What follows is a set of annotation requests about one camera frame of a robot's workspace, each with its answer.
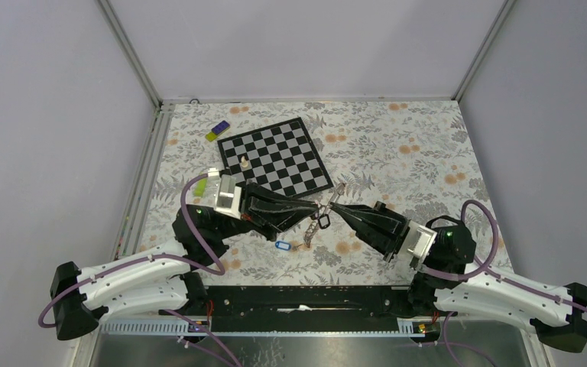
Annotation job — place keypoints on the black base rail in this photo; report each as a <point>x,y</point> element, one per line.
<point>300,309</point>

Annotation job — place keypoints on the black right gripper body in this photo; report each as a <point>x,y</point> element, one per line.
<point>397,233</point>

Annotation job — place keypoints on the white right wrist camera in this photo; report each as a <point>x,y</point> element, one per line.
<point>418,242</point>

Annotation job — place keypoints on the purple yellow toy brick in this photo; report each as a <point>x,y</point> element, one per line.
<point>217,130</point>

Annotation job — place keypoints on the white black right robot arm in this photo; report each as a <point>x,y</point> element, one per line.
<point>449,278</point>

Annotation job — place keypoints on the black grey chessboard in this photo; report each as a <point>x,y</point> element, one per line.
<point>283,158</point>

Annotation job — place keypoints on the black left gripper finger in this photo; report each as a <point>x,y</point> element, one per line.
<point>256,193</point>
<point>271,220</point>

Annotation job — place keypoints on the floral table mat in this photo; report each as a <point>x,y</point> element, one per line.
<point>416,157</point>

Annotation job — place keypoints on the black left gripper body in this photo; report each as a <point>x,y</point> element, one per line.
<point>245,208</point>

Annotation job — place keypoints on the blue capped key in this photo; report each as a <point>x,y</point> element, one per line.
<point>282,245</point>

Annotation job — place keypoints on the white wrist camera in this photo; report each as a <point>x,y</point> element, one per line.
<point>228,194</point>
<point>418,242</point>

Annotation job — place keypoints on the green arch toy block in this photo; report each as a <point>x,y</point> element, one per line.
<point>200,187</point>

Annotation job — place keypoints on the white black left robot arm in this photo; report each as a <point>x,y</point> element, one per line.
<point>82,298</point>

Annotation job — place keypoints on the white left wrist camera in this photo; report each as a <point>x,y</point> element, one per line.
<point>228,194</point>

